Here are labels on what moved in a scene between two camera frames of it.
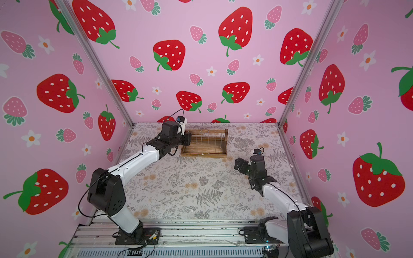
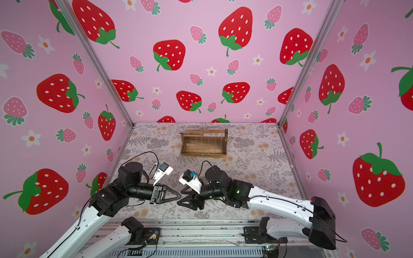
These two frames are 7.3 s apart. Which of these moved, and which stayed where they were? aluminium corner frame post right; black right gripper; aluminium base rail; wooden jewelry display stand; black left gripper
Moved: black right gripper; black left gripper
Stayed: aluminium base rail; wooden jewelry display stand; aluminium corner frame post right
